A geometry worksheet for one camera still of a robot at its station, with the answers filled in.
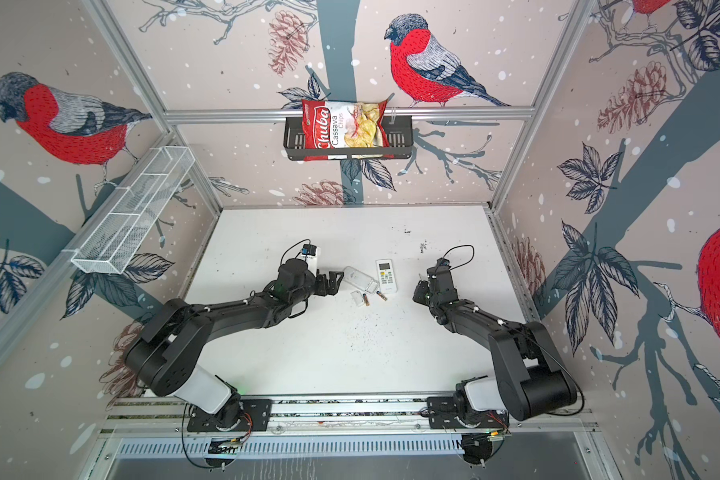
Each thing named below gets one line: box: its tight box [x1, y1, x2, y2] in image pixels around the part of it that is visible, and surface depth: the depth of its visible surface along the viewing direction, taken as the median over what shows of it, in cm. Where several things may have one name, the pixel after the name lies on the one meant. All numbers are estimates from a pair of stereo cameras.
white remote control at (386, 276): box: [376, 258, 398, 294], surface depth 100 cm
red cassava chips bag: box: [301, 99, 395, 162], surface depth 89 cm
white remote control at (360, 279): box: [342, 266, 380, 294], surface depth 100 cm
